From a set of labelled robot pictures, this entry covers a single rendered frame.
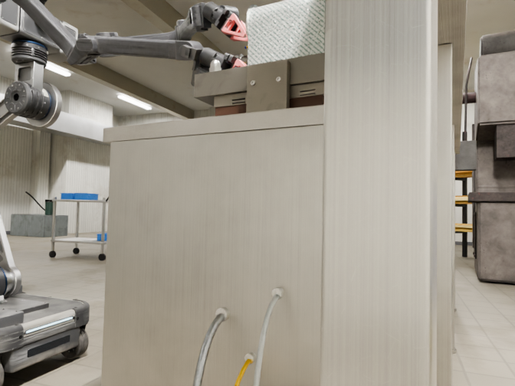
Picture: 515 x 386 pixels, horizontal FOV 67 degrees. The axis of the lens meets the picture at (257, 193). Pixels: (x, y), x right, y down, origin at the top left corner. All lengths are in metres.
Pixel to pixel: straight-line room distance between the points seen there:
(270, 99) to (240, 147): 0.13
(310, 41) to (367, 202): 0.95
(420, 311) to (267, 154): 0.63
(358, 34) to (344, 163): 0.07
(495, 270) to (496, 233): 0.37
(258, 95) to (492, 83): 4.05
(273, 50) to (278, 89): 0.31
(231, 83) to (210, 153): 0.19
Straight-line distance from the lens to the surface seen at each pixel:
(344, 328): 0.24
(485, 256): 4.58
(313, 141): 0.78
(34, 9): 1.67
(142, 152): 1.03
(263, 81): 0.91
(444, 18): 1.07
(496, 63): 4.86
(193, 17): 1.51
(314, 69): 0.89
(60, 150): 10.72
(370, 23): 0.25
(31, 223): 9.65
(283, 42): 1.18
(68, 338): 1.92
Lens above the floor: 0.69
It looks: 2 degrees up
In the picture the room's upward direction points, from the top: 1 degrees clockwise
